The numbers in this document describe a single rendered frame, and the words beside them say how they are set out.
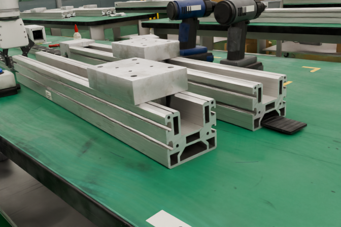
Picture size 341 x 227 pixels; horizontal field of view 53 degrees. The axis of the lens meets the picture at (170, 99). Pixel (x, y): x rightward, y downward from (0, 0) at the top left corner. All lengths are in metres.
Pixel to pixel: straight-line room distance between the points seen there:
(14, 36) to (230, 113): 0.90
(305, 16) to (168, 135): 1.88
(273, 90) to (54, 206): 1.11
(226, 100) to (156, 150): 0.19
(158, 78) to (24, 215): 1.10
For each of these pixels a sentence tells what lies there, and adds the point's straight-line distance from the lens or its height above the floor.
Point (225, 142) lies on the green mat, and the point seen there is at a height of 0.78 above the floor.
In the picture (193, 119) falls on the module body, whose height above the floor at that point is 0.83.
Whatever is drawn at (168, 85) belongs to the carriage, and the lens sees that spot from 0.56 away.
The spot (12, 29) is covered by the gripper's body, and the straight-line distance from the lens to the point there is 1.35.
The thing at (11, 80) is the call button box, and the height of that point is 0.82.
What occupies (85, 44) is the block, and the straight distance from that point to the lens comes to 1.29.
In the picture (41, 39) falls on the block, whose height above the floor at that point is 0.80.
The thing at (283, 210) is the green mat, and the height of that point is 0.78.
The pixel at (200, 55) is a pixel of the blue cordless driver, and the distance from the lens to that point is 1.11.
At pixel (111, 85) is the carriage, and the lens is 0.58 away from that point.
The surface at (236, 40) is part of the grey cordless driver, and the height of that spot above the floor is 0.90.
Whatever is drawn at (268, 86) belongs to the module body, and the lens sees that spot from 0.68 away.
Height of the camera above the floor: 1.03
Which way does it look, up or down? 18 degrees down
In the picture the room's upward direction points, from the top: 4 degrees counter-clockwise
